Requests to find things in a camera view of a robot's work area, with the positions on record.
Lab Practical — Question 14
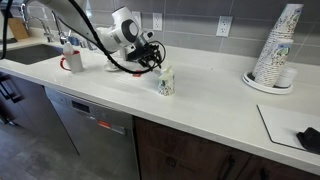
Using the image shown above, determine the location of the white mug with red handle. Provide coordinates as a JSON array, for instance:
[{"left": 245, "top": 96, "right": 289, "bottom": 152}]
[{"left": 59, "top": 49, "right": 85, "bottom": 74}]

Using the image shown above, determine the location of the white rolled item in mug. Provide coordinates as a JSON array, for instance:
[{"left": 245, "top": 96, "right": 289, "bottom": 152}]
[{"left": 62, "top": 41, "right": 75, "bottom": 58}]

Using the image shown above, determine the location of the blue sponge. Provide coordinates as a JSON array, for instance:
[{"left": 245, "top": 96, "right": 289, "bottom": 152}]
[{"left": 68, "top": 35, "right": 81, "bottom": 47}]

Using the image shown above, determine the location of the white wall outlet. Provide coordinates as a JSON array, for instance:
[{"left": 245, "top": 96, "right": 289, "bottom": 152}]
[
  {"left": 152, "top": 12, "right": 164, "bottom": 32},
  {"left": 215, "top": 15, "right": 234, "bottom": 38}
]

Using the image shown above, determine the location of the dark wood sink cabinet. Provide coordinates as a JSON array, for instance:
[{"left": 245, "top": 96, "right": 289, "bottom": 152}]
[{"left": 0, "top": 70, "right": 80, "bottom": 157}]

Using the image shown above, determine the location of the black cabinet handle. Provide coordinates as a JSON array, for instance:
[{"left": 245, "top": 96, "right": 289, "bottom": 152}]
[
  {"left": 217, "top": 154, "right": 235, "bottom": 180},
  {"left": 0, "top": 74, "right": 25, "bottom": 105}
]

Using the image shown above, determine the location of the white round tray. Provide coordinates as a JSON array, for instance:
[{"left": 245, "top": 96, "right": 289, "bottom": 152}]
[{"left": 242, "top": 69, "right": 295, "bottom": 96}]

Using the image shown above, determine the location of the steel sink basin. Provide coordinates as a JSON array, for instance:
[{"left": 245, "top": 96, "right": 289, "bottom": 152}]
[{"left": 2, "top": 43, "right": 65, "bottom": 66}]

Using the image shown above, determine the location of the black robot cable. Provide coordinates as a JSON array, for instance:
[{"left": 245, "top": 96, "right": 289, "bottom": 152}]
[{"left": 68, "top": 0, "right": 167, "bottom": 75}]

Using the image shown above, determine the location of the short stack of paper cups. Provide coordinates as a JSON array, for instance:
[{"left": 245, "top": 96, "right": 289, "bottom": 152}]
[{"left": 254, "top": 37, "right": 295, "bottom": 88}]

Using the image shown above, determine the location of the small black block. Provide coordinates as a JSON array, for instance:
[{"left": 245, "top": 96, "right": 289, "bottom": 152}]
[{"left": 296, "top": 126, "right": 320, "bottom": 153}]

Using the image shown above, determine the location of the chrome sink faucet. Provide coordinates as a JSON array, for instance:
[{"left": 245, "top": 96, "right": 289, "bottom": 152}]
[{"left": 19, "top": 2, "right": 55, "bottom": 44}]

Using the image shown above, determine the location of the dark sleeved cable bundle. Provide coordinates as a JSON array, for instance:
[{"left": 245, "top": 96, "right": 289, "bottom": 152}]
[{"left": 0, "top": 0, "right": 15, "bottom": 61}]

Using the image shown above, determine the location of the slim chrome tap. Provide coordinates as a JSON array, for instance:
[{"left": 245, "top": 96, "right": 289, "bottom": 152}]
[{"left": 51, "top": 11, "right": 70, "bottom": 46}]

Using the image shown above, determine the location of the white wall switch plate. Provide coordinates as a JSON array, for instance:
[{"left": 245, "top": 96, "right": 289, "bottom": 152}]
[{"left": 131, "top": 10, "right": 143, "bottom": 30}]

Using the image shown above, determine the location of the dark wood cabinet with handles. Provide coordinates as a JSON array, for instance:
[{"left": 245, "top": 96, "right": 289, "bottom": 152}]
[{"left": 133, "top": 115, "right": 320, "bottom": 180}]

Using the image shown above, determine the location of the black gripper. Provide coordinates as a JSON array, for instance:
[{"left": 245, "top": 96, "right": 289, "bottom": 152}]
[{"left": 126, "top": 35, "right": 164, "bottom": 73}]

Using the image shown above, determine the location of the printed paper cup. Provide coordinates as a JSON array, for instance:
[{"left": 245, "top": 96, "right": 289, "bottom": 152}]
[{"left": 157, "top": 71, "right": 176, "bottom": 97}]

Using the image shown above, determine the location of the tan wooden cutting board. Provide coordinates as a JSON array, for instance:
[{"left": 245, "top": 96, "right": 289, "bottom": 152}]
[{"left": 6, "top": 17, "right": 31, "bottom": 42}]

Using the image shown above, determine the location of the small white espresso cup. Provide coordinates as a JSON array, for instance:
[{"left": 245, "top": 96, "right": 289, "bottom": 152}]
[{"left": 107, "top": 58, "right": 120, "bottom": 69}]

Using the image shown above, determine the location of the stainless steel dishwasher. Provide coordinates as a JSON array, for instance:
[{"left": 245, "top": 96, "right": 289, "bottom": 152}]
[{"left": 44, "top": 85, "right": 141, "bottom": 180}]

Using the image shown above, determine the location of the tall stack of paper cups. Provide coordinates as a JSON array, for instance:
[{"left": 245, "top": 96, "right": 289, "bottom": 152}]
[{"left": 252, "top": 3, "right": 305, "bottom": 83}]

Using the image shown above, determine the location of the white flat board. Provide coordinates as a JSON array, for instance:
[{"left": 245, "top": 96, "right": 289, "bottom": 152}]
[{"left": 256, "top": 104, "right": 320, "bottom": 155}]

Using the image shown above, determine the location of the small white lid stack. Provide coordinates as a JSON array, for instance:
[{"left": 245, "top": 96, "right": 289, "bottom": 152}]
[{"left": 275, "top": 66, "right": 299, "bottom": 89}]

